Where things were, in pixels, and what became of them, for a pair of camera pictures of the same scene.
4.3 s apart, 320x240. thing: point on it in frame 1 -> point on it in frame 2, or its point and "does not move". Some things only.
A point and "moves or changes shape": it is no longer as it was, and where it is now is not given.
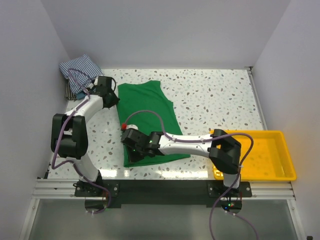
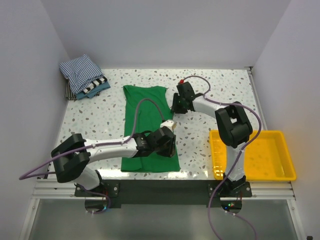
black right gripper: [133, 158] -> [175, 109]
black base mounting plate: [160, 192] does not move
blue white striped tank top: [81, 72] does not move
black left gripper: [114, 101] -> [170, 150]
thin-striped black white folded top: [69, 94] does not move
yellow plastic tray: [269, 159] does not move
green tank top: [144, 107] moves or changes shape
